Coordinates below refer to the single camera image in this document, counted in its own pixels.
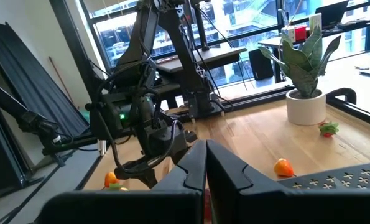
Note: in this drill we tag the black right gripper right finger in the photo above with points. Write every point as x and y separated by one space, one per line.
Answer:
265 205

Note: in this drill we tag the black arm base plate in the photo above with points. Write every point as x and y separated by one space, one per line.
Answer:
209 112

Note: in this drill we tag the small white box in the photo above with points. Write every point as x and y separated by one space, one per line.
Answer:
288 32

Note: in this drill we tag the green snake plant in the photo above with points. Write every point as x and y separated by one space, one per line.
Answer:
303 62

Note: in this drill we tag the black perforated metal stand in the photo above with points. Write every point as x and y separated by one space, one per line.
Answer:
337 177

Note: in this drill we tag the white canister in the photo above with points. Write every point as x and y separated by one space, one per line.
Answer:
315 21

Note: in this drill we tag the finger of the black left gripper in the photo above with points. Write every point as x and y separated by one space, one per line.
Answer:
149 180

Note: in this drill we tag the black laptop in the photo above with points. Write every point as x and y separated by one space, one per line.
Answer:
331 14

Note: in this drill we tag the thin wooden stick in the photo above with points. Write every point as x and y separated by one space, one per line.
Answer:
61 79

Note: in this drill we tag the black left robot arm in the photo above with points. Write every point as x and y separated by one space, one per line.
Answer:
138 62

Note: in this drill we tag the orange toy fruit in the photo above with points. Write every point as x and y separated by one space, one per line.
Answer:
283 168

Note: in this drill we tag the red toy tomato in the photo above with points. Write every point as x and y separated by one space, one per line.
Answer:
110 179

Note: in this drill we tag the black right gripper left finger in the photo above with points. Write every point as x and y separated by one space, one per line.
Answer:
160 205

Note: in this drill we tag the black floor bin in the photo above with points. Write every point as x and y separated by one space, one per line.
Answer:
260 63

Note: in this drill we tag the dark ribbed panel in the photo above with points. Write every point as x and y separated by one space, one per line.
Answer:
38 84

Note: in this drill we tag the white plant pot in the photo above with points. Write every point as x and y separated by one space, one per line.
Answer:
306 109

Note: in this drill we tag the red cup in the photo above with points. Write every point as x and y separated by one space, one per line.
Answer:
300 32

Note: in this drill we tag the yellow toy pear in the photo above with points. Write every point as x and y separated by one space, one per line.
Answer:
124 188

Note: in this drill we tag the dark office desk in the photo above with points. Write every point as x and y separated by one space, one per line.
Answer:
343 26

